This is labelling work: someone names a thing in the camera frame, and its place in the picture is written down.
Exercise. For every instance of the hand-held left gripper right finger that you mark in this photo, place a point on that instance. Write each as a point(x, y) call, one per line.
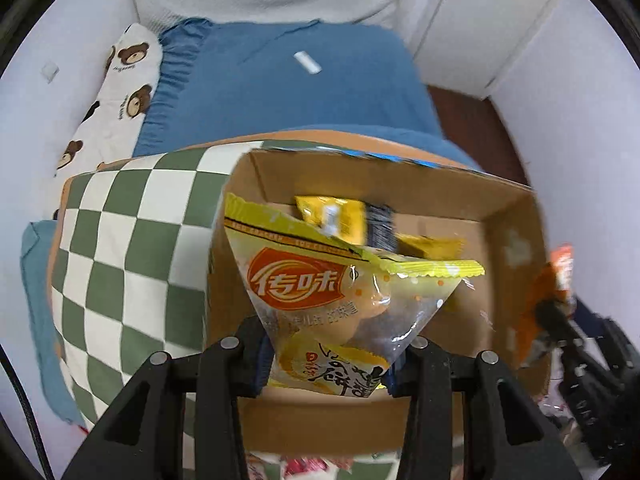
point(420, 370)

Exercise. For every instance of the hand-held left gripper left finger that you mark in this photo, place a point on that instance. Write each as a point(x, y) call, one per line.
point(261, 370)

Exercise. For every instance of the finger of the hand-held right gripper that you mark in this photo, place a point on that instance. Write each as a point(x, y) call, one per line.
point(597, 320)
point(555, 322)

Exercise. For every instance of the orange snack packet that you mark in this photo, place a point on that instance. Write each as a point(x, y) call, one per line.
point(540, 300)

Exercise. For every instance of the cardboard box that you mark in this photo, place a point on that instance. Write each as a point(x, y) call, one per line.
point(320, 430)

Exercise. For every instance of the yellow clear pastry packet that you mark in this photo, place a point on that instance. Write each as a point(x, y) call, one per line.
point(310, 285)

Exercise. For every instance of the yellow black snack packet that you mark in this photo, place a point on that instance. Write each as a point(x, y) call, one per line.
point(345, 217)

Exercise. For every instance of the green white checkered blanket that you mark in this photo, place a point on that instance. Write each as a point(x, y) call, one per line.
point(125, 260)

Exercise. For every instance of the light blue cloth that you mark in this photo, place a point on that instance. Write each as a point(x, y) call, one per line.
point(37, 300)

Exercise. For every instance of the blue bed sheet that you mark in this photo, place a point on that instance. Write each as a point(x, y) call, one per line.
point(325, 90)

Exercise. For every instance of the white remote control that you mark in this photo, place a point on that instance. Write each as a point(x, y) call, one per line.
point(306, 62)

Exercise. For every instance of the white door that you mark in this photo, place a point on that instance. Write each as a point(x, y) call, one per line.
point(480, 20)

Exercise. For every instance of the bear print pillow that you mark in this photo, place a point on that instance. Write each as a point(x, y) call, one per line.
point(120, 90)

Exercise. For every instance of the white wall outlet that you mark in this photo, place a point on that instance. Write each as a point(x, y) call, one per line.
point(50, 72)

